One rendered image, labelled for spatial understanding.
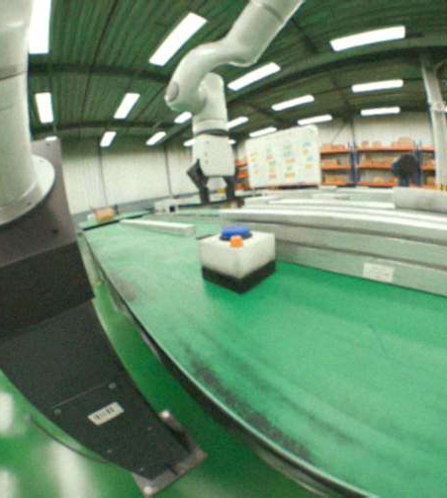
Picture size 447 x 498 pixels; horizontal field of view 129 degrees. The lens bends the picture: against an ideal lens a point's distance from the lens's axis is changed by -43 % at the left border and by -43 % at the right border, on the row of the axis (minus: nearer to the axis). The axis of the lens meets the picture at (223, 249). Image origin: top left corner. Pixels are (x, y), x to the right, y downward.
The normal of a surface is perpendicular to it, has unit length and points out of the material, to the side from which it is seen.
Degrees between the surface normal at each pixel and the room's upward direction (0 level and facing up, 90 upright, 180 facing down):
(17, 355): 90
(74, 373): 90
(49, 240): 47
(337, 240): 90
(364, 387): 0
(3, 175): 134
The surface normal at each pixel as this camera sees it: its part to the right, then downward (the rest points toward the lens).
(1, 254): 0.45, -0.55
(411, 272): -0.72, 0.28
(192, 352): -0.11, -0.95
